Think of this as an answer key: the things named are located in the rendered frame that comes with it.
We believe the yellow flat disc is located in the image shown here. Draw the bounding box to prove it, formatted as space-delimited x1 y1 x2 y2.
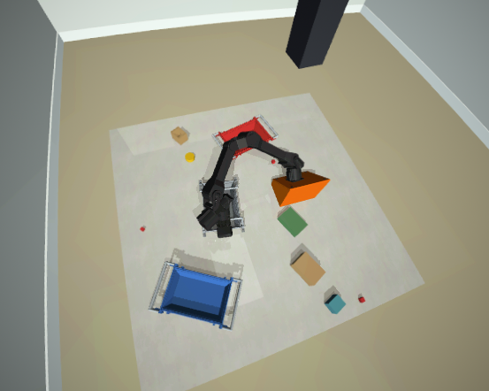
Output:
185 152 195 162

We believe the blue cube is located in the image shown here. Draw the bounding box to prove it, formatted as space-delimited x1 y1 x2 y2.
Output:
324 295 346 314

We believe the green rectangular block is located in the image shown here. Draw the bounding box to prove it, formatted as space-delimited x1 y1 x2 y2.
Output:
278 207 308 238

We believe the blue plastic tray with wire bars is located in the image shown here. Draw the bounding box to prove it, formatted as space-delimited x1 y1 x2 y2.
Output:
149 261 242 331

